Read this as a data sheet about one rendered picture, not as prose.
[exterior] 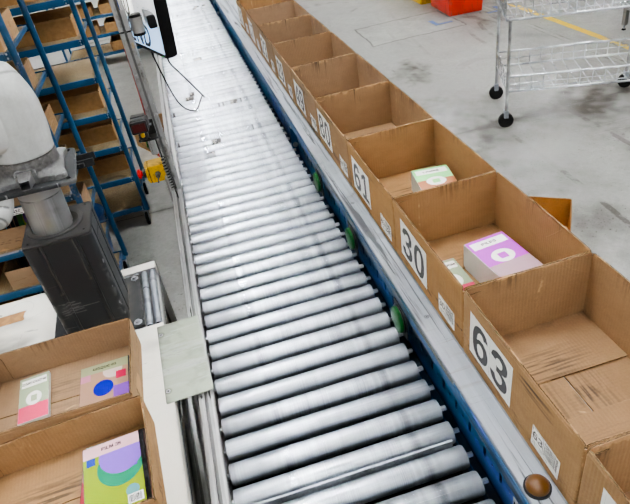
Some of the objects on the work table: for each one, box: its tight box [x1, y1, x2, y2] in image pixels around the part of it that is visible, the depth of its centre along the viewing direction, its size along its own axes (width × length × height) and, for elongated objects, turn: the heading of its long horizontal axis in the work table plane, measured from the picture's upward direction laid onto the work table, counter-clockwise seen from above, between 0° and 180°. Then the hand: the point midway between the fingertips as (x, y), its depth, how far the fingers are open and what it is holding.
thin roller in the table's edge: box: [141, 271, 154, 326], centre depth 180 cm, size 2×28×2 cm, turn 29°
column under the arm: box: [21, 201, 146, 338], centre depth 167 cm, size 26×26×33 cm
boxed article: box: [17, 371, 51, 426], centre depth 149 cm, size 8×16×2 cm, turn 32°
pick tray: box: [0, 318, 144, 452], centre depth 146 cm, size 28×38×10 cm
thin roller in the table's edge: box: [149, 269, 162, 324], centre depth 181 cm, size 2×28×2 cm, turn 29°
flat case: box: [79, 355, 131, 407], centre depth 149 cm, size 14×19×2 cm
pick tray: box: [0, 396, 167, 504], centre depth 122 cm, size 28×38×10 cm
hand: (86, 160), depth 221 cm, fingers open, 5 cm apart
